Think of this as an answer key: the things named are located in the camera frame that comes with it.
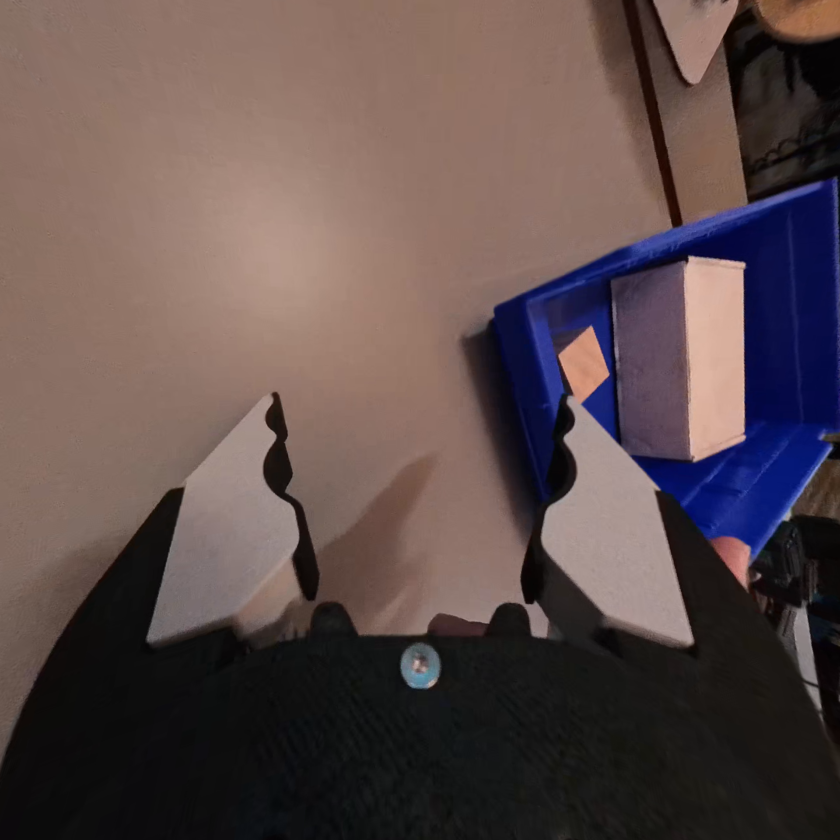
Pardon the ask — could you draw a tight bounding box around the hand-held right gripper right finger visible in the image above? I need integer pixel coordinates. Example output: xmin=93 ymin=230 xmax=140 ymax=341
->
xmin=520 ymin=394 xmax=697 ymax=651

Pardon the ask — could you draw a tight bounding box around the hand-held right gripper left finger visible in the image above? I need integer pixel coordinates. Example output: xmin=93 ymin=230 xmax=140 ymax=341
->
xmin=144 ymin=391 xmax=322 ymax=647

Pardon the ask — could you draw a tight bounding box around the blue plastic bin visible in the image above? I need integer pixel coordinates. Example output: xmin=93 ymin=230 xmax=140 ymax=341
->
xmin=492 ymin=177 xmax=840 ymax=562

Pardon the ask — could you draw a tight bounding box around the grey desk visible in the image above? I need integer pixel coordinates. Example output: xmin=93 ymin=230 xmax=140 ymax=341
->
xmin=0 ymin=0 xmax=683 ymax=742

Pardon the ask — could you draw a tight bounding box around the tan wooden block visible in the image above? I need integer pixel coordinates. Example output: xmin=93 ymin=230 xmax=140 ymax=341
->
xmin=553 ymin=325 xmax=611 ymax=403

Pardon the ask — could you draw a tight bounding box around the large wooden block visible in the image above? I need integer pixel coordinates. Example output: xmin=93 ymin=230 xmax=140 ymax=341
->
xmin=610 ymin=256 xmax=748 ymax=463

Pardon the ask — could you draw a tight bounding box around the grey table with brown edge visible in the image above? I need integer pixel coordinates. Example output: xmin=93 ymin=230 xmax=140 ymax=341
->
xmin=623 ymin=0 xmax=750 ymax=227

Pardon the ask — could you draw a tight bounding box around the silver tablet stand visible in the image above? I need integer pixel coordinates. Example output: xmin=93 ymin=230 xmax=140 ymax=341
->
xmin=651 ymin=0 xmax=731 ymax=87

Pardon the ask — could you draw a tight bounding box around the wooden board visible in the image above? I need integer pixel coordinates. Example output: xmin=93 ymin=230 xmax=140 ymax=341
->
xmin=755 ymin=0 xmax=840 ymax=42

